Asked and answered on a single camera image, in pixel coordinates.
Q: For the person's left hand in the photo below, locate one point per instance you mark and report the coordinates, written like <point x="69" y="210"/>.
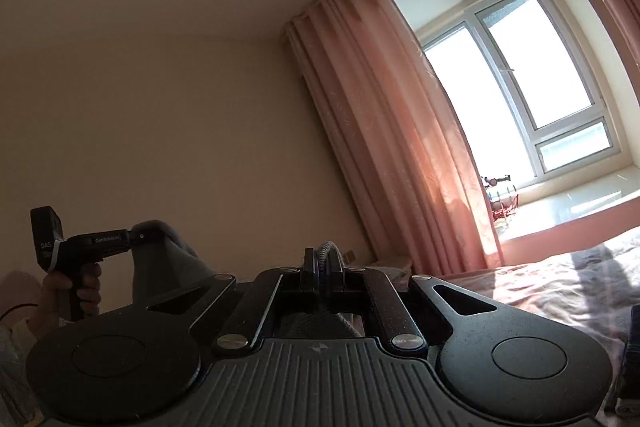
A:
<point x="87" y="282"/>

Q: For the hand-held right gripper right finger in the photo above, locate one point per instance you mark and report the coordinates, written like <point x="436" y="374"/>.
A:
<point x="332" y="272"/>

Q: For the white framed window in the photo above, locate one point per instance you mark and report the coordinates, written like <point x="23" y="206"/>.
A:
<point x="520" y="77"/>

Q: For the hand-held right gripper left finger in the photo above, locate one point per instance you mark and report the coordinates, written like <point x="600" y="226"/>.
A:
<point x="309" y="272"/>

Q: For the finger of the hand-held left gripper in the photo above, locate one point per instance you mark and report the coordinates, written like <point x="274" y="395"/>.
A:
<point x="142" y="236"/>

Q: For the dark blue folded jeans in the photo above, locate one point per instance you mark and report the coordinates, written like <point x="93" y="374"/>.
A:
<point x="631" y="357"/>

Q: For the pink bed blanket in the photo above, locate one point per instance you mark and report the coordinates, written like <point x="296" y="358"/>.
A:
<point x="545" y="287"/>

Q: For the white window sill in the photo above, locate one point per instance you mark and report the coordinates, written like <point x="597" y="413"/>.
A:
<point x="575" y="207"/>

